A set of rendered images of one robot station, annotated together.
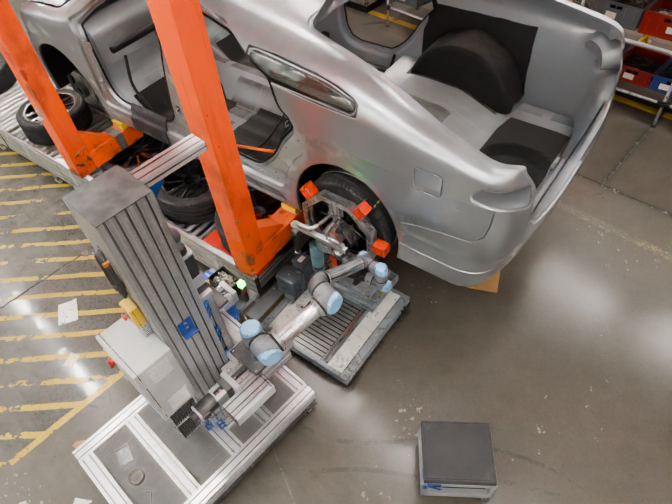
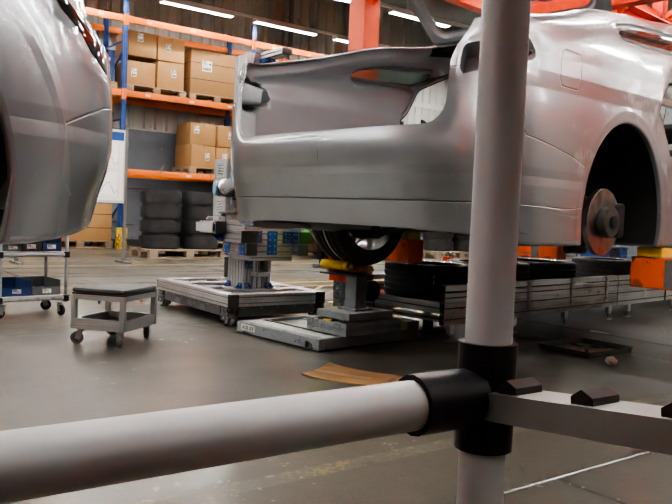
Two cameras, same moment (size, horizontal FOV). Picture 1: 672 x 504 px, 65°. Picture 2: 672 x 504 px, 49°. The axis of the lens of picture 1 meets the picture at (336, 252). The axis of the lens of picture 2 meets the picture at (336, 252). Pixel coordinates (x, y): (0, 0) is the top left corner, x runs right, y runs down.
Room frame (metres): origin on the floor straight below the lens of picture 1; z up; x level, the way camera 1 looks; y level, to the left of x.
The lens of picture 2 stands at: (2.84, -4.88, 0.84)
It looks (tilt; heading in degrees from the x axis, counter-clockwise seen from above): 3 degrees down; 96
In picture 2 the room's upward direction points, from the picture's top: 2 degrees clockwise
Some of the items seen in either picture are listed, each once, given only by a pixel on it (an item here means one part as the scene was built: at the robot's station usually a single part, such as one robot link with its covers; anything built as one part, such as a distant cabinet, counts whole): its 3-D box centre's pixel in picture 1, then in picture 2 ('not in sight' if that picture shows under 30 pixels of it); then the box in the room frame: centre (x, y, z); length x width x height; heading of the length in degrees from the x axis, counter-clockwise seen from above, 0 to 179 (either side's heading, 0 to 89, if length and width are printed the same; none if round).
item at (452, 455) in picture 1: (454, 462); (114, 313); (1.02, -0.56, 0.17); 0.43 x 0.36 x 0.34; 82
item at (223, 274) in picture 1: (225, 283); not in sight; (2.24, 0.77, 0.51); 0.20 x 0.14 x 0.13; 42
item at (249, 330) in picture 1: (252, 333); not in sight; (1.52, 0.48, 0.98); 0.13 x 0.12 x 0.14; 34
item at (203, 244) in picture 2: not in sight; (179, 224); (-1.09, 7.05, 0.55); 1.40 x 0.80 x 1.09; 45
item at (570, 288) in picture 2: not in sight; (541, 293); (3.82, 1.01, 0.28); 2.47 x 0.06 x 0.22; 50
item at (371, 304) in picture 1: (358, 279); (354, 323); (2.46, -0.15, 0.13); 0.50 x 0.36 x 0.10; 50
